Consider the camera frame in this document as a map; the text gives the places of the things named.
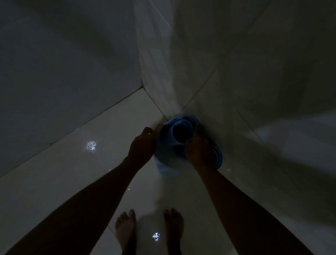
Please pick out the person's left hand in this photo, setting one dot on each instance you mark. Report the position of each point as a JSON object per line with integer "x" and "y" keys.
{"x": 141, "y": 147}

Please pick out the person's left foot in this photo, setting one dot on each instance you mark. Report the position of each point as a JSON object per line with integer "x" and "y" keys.
{"x": 126, "y": 231}

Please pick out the person's left forearm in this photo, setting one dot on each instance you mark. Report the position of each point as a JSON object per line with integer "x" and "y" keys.
{"x": 78, "y": 207}

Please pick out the person's right forearm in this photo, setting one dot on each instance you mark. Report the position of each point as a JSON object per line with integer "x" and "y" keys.
{"x": 249, "y": 212}

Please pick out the person's foot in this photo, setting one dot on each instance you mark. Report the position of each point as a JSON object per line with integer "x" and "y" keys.
{"x": 173, "y": 228}
{"x": 126, "y": 231}

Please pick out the person's right hand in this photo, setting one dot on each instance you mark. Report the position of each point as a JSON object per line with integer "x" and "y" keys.
{"x": 198, "y": 151}

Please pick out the person's right foot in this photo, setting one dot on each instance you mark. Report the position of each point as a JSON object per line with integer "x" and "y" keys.
{"x": 173, "y": 228}

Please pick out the person's left thumb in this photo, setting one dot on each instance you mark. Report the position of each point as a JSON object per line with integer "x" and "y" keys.
{"x": 158, "y": 129}

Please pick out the person's right fingers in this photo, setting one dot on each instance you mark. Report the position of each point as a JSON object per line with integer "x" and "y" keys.
{"x": 198, "y": 132}

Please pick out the blue plastic bucket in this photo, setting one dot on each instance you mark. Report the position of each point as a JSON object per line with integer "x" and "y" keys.
{"x": 173, "y": 144}

